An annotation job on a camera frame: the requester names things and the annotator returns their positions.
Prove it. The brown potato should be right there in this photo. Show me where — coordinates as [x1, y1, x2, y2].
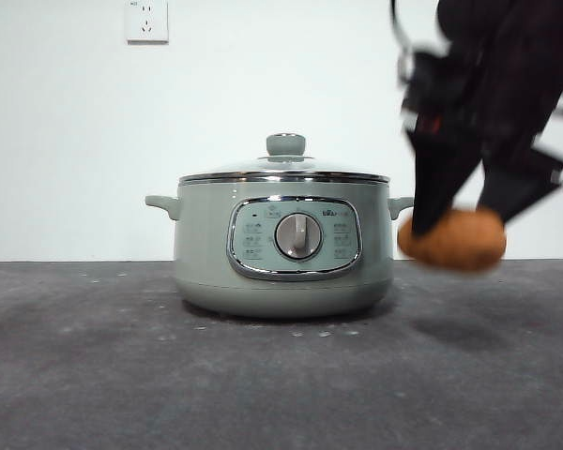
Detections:
[397, 208, 508, 273]

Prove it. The glass lid with green knob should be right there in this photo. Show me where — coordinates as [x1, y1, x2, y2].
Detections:
[177, 133, 390, 185]

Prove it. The pale green electric cooking pot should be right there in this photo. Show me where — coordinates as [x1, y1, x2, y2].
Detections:
[145, 179, 415, 321]

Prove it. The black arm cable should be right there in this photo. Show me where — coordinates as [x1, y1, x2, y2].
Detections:
[388, 0, 417, 90]

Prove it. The white wall socket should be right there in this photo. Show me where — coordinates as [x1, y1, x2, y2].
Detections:
[125, 0, 170, 46]

